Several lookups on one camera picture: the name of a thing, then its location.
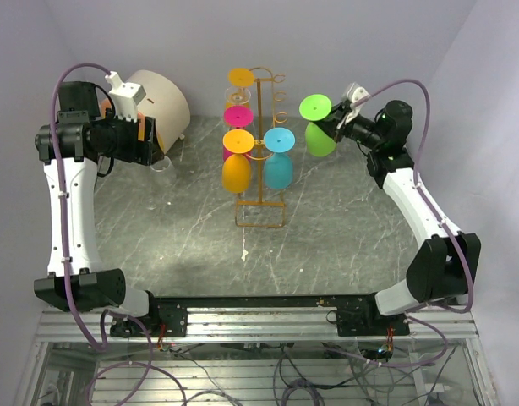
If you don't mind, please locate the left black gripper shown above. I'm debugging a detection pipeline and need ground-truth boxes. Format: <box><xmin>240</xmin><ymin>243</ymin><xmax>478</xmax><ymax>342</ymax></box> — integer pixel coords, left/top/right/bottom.
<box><xmin>94</xmin><ymin>107</ymin><xmax>166</xmax><ymax>166</ymax></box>

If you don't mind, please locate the green plastic wine glass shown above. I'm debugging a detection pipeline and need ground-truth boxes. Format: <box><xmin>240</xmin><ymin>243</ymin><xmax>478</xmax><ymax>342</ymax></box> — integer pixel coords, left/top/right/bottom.
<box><xmin>299</xmin><ymin>94</ymin><xmax>336</xmax><ymax>157</ymax></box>

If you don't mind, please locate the clear wine glass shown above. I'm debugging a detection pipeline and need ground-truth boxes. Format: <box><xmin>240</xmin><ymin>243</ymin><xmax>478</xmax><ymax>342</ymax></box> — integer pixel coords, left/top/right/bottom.
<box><xmin>225</xmin><ymin>86</ymin><xmax>251</xmax><ymax>109</ymax></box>
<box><xmin>150</xmin><ymin>156</ymin><xmax>177</xmax><ymax>186</ymax></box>

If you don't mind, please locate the blue plastic wine glass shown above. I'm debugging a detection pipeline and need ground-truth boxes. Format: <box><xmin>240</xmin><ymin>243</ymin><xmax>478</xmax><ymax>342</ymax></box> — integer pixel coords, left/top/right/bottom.
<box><xmin>264</xmin><ymin>128</ymin><xmax>295</xmax><ymax>190</ymax></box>

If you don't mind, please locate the yellow wine glass back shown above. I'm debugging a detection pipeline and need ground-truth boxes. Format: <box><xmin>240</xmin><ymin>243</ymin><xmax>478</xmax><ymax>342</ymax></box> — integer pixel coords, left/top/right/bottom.
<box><xmin>221</xmin><ymin>129</ymin><xmax>255</xmax><ymax>194</ymax></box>

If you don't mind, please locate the yellow wine glass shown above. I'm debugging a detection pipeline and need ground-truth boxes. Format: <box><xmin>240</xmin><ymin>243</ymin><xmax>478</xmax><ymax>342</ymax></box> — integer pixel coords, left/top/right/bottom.
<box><xmin>221</xmin><ymin>129</ymin><xmax>255</xmax><ymax>194</ymax></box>
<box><xmin>227</xmin><ymin>68</ymin><xmax>255</xmax><ymax>90</ymax></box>

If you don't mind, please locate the pink plastic wine glass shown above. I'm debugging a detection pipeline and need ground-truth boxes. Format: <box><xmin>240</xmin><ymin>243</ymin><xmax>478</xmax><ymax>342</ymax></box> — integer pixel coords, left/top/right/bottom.
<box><xmin>222</xmin><ymin>105</ymin><xmax>255</xmax><ymax>161</ymax></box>

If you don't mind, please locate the yellow wine glass front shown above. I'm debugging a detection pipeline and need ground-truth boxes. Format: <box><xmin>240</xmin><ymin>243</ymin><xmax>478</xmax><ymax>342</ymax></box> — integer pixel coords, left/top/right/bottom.
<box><xmin>227</xmin><ymin>68</ymin><xmax>255</xmax><ymax>90</ymax></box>

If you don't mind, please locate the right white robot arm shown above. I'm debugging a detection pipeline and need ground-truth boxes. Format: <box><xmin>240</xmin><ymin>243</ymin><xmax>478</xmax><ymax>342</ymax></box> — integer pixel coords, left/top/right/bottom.
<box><xmin>320</xmin><ymin>100</ymin><xmax>481</xmax><ymax>335</ymax></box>

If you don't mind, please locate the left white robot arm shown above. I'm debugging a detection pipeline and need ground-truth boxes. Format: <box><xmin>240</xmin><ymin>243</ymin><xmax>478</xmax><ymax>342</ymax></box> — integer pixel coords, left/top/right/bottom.
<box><xmin>34</xmin><ymin>81</ymin><xmax>163</xmax><ymax>336</ymax></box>

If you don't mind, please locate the white half-round box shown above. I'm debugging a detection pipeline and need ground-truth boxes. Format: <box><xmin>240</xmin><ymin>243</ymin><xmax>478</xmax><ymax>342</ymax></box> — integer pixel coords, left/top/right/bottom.
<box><xmin>101</xmin><ymin>69</ymin><xmax>190</xmax><ymax>153</ymax></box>

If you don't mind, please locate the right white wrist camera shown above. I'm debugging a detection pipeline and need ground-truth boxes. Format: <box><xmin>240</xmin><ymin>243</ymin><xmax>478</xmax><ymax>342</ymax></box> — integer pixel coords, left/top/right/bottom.
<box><xmin>337</xmin><ymin>82</ymin><xmax>371</xmax><ymax>129</ymax></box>

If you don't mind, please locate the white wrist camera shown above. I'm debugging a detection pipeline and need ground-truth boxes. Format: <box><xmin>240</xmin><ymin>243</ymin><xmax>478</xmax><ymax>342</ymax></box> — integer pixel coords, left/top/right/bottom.
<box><xmin>337</xmin><ymin>82</ymin><xmax>371</xmax><ymax>129</ymax></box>
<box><xmin>105</xmin><ymin>71</ymin><xmax>146</xmax><ymax>122</ymax></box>

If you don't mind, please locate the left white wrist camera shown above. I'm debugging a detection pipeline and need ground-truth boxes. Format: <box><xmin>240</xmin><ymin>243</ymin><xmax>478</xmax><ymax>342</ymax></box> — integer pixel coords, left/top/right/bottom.
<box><xmin>105</xmin><ymin>71</ymin><xmax>146</xmax><ymax>122</ymax></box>

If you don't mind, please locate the gold wire glass rack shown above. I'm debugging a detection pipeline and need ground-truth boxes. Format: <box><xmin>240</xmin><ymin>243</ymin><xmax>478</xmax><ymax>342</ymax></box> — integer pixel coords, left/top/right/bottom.
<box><xmin>234</xmin><ymin>66</ymin><xmax>287</xmax><ymax>228</ymax></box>

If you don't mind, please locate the aluminium mounting rail frame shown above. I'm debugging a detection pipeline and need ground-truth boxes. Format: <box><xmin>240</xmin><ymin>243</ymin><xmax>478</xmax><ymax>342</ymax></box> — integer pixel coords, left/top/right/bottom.
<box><xmin>34</xmin><ymin>291</ymin><xmax>480</xmax><ymax>343</ymax></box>

